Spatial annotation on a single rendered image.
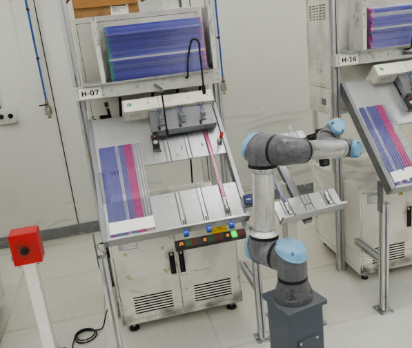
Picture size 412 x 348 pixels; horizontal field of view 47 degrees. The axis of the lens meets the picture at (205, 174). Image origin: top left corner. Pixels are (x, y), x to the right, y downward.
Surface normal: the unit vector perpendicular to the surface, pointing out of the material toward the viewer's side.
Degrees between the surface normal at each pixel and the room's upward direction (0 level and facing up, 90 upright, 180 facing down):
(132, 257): 90
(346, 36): 90
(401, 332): 0
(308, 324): 90
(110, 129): 43
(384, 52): 90
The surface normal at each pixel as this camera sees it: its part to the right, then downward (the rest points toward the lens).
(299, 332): 0.44, 0.22
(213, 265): 0.21, 0.26
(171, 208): 0.07, -0.52
